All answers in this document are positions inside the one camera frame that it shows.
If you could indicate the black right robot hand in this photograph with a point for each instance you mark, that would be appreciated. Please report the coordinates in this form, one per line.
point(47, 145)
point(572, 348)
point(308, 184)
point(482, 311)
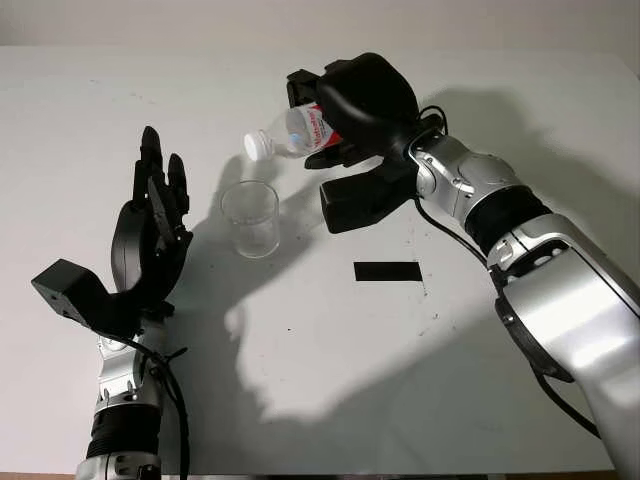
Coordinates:
point(370, 95)

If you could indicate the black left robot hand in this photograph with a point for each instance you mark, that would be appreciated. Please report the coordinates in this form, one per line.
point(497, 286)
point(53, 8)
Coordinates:
point(132, 245)

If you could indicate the clear plastic water bottle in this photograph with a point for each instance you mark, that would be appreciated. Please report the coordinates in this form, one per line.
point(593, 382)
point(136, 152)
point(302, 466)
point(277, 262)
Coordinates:
point(290, 135)

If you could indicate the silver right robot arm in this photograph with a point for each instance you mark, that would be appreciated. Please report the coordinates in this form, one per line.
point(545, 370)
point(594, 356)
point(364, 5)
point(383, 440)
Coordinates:
point(550, 300)

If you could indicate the clear glass cup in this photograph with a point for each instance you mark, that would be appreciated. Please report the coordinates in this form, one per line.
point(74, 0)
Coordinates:
point(250, 240)

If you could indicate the black tape rectangle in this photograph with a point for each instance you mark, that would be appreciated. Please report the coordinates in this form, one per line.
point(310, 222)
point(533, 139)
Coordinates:
point(387, 271)

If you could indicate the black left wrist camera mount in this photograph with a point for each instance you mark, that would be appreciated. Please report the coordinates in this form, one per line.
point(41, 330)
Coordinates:
point(60, 285)

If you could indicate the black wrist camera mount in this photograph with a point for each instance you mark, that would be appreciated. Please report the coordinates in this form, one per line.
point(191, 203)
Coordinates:
point(60, 285)
point(355, 205)

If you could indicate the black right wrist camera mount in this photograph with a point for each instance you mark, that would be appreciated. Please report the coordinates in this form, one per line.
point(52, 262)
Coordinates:
point(355, 205)

